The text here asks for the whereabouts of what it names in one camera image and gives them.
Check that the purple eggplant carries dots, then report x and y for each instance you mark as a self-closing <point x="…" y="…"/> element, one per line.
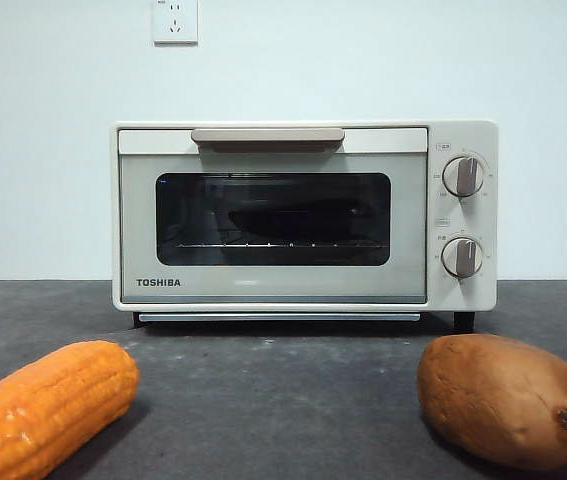
<point x="288" y="222"/>

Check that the silver oven crumb tray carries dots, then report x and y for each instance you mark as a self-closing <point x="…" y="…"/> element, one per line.
<point x="278" y="316"/>

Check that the black oven foot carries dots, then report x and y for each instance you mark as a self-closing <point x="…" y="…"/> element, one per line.
<point x="463" y="321"/>
<point x="136" y="320"/>

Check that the beige oven knob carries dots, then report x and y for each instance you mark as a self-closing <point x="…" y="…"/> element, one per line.
<point x="462" y="256"/>
<point x="464" y="176"/>

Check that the cream Toshiba toaster oven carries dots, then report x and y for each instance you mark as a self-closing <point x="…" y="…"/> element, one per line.
<point x="463" y="135"/>

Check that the brown sweet potato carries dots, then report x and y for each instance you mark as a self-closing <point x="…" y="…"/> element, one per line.
<point x="503" y="400"/>

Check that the orange corn cob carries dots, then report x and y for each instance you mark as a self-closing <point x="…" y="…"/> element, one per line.
<point x="48" y="405"/>

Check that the white wall socket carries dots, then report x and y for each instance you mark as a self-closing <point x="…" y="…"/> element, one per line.
<point x="175" y="25"/>

